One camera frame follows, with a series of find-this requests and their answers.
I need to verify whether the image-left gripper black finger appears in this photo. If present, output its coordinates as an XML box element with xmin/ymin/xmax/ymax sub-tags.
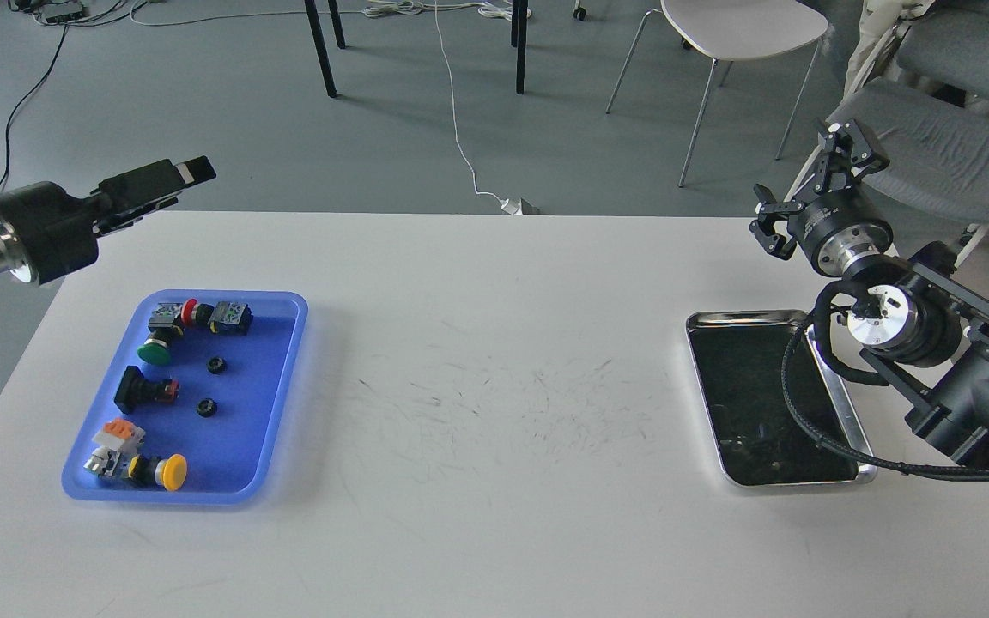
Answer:
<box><xmin>93</xmin><ymin>199</ymin><xmax>178</xmax><ymax>239</ymax></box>
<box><xmin>95</xmin><ymin>156</ymin><xmax>216</xmax><ymax>215</ymax></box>

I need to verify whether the green push button switch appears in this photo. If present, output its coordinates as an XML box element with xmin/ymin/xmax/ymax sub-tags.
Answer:
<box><xmin>137</xmin><ymin>302</ymin><xmax>187</xmax><ymax>367</ymax></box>

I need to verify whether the white power adapter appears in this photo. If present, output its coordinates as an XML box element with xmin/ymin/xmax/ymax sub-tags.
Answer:
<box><xmin>500</xmin><ymin>198</ymin><xmax>539</xmax><ymax>216</ymax></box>

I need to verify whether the black cylindrical gripper body image-left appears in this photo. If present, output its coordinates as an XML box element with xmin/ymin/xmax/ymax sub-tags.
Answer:
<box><xmin>0</xmin><ymin>181</ymin><xmax>113</xmax><ymax>286</ymax></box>

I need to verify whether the red push button switch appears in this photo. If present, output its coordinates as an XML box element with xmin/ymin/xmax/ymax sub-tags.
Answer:
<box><xmin>178</xmin><ymin>298</ymin><xmax>215</xmax><ymax>329</ymax></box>

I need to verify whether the yellow push button switch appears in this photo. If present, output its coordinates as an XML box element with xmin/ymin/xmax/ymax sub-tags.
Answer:
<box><xmin>83</xmin><ymin>454</ymin><xmax>188</xmax><ymax>492</ymax></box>

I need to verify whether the blue plastic tray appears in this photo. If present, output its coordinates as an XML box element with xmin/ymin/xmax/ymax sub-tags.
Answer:
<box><xmin>60</xmin><ymin>289</ymin><xmax>307</xmax><ymax>506</ymax></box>

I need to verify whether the black power strip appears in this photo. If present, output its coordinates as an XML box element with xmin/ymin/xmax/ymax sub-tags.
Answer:
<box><xmin>35</xmin><ymin>1</ymin><xmax>88</xmax><ymax>25</ymax></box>

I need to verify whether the orange white contact block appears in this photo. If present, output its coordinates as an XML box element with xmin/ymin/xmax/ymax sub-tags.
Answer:
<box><xmin>93</xmin><ymin>418</ymin><xmax>146</xmax><ymax>460</ymax></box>

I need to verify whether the black table leg right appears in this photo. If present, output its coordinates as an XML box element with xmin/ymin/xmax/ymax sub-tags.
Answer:
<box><xmin>510</xmin><ymin>0</ymin><xmax>530</xmax><ymax>95</ymax></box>

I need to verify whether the white chair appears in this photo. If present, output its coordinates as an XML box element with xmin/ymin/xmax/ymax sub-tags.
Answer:
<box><xmin>605</xmin><ymin>1</ymin><xmax>829</xmax><ymax>188</ymax></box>

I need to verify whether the silver metal tray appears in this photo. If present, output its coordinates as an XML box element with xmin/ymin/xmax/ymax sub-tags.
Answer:
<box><xmin>684</xmin><ymin>310</ymin><xmax>877</xmax><ymax>490</ymax></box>

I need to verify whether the black table leg left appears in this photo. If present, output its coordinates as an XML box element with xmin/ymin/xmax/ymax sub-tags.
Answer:
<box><xmin>305</xmin><ymin>0</ymin><xmax>347</xmax><ymax>99</ymax></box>

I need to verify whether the black floor cable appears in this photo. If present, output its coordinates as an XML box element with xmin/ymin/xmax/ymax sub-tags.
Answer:
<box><xmin>0</xmin><ymin>0</ymin><xmax>152</xmax><ymax>198</ymax></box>

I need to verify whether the grey padded chair near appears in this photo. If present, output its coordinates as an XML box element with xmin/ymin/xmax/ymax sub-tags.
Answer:
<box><xmin>825</xmin><ymin>78</ymin><xmax>989</xmax><ymax>223</ymax></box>

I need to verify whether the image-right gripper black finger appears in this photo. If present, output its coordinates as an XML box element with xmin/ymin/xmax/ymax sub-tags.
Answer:
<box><xmin>749</xmin><ymin>184</ymin><xmax>804</xmax><ymax>261</ymax></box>
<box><xmin>794</xmin><ymin>118</ymin><xmax>890</xmax><ymax>203</ymax></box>

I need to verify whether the grey green contact block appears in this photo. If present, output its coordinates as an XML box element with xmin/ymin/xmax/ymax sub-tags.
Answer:
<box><xmin>207</xmin><ymin>301</ymin><xmax>252</xmax><ymax>336</ymax></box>

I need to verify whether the grey padded chair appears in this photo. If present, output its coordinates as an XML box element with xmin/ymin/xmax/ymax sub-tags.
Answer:
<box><xmin>895</xmin><ymin>4</ymin><xmax>989</xmax><ymax>101</ymax></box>
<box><xmin>825</xmin><ymin>78</ymin><xmax>989</xmax><ymax>223</ymax></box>

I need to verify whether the white floor cable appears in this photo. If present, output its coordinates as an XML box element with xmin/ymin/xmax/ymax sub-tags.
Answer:
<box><xmin>130</xmin><ymin>0</ymin><xmax>534</xmax><ymax>207</ymax></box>

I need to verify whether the grey padded chair far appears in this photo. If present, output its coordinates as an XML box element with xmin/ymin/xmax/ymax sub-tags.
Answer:
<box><xmin>895</xmin><ymin>4</ymin><xmax>989</xmax><ymax>101</ymax></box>

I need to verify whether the black table leg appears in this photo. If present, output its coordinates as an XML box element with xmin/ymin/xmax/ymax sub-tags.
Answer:
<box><xmin>510</xmin><ymin>0</ymin><xmax>530</xmax><ymax>95</ymax></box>
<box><xmin>305</xmin><ymin>0</ymin><xmax>347</xmax><ymax>99</ymax></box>

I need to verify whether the black cylindrical gripper body image-right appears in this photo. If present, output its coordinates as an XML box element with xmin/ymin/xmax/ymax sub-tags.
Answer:
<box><xmin>788</xmin><ymin>189</ymin><xmax>894</xmax><ymax>277</ymax></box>

